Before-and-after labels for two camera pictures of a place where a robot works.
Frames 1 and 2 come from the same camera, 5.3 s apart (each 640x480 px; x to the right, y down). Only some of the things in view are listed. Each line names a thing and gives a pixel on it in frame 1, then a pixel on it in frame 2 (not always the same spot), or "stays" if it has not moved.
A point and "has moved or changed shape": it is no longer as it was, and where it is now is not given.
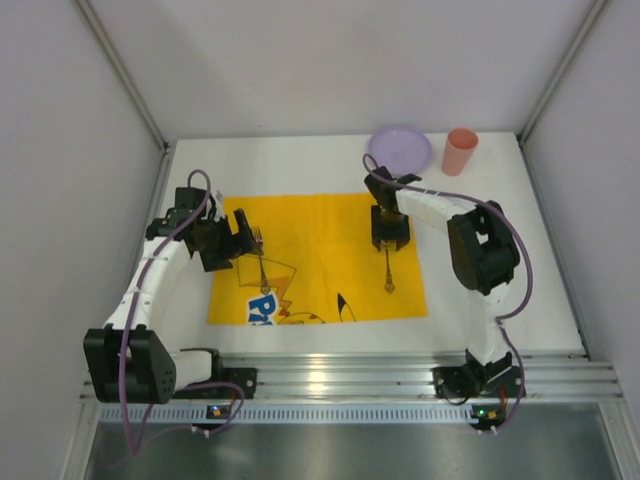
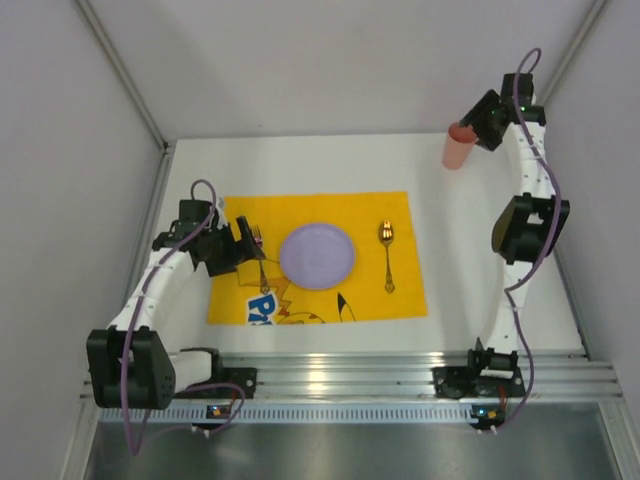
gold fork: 259,248 stays
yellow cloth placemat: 319,266 stays
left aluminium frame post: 125,76 stays
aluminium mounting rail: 406,375 stays
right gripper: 390,237 -> 476,122
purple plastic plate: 402,152 -> 317,255
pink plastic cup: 459,147 has moved or changed shape
